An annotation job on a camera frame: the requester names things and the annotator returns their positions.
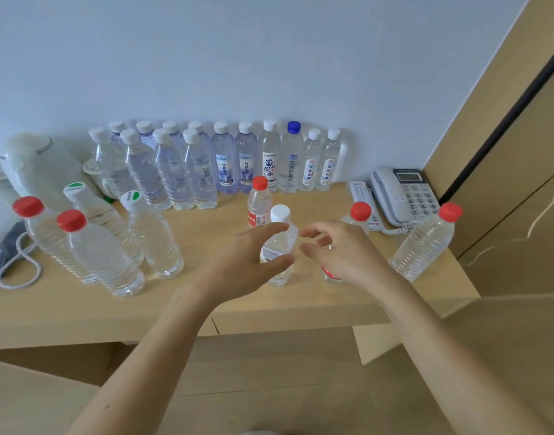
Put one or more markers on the person's left hand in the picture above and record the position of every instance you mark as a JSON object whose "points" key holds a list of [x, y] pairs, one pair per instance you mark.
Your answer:
{"points": [[234, 267]]}

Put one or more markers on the person's right hand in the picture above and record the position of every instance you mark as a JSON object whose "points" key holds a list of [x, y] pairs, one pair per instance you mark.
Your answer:
{"points": [[349, 258]]}

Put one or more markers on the person's right middle finger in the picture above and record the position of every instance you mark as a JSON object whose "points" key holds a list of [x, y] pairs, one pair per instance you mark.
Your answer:
{"points": [[324, 241]]}

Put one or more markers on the person's right thumb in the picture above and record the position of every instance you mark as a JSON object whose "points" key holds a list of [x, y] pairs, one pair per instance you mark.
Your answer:
{"points": [[311, 253]]}

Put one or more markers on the person's left thumb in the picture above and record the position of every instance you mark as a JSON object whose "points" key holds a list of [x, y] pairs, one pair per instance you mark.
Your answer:
{"points": [[280, 267]]}

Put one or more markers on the small white-capped water bottle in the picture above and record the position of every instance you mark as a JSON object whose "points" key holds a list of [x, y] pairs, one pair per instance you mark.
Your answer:
{"points": [[280, 246]]}

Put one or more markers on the person's right forearm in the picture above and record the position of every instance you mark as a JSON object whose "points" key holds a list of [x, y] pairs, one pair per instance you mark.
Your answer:
{"points": [[444, 357]]}

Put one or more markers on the person's left forearm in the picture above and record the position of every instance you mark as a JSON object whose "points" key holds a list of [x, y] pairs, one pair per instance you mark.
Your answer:
{"points": [[154, 357]]}

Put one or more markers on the red-capped water bottle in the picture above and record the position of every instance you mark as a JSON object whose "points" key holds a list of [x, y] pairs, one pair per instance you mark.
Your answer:
{"points": [[422, 249], [45, 235], [360, 211], [104, 262]]}

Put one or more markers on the white remote control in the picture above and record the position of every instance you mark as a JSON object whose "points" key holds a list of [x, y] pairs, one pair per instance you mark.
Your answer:
{"points": [[362, 194]]}

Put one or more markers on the small red-capped labelled bottle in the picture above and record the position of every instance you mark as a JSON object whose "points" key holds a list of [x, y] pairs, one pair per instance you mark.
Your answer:
{"points": [[258, 206]]}

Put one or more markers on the blue-capped water bottle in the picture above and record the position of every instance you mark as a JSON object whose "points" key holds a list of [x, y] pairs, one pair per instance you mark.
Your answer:
{"points": [[291, 163]]}

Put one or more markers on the white desk telephone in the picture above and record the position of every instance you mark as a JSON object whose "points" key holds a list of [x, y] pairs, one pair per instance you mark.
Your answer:
{"points": [[406, 197]]}

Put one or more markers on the row of clear water bottles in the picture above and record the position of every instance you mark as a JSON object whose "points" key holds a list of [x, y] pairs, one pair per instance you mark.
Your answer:
{"points": [[199, 172]]}

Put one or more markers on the green-and-white-capped water bottle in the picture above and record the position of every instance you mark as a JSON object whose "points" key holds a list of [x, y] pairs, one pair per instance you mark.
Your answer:
{"points": [[102, 217], [154, 240]]}

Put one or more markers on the wooden wardrobe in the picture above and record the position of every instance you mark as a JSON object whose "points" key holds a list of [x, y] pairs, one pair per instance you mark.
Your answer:
{"points": [[508, 153]]}

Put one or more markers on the white electric kettle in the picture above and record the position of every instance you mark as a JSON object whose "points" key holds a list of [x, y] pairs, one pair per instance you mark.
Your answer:
{"points": [[41, 172]]}

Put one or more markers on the dark grey pouch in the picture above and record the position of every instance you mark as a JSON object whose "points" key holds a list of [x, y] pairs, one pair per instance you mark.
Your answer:
{"points": [[5, 253]]}

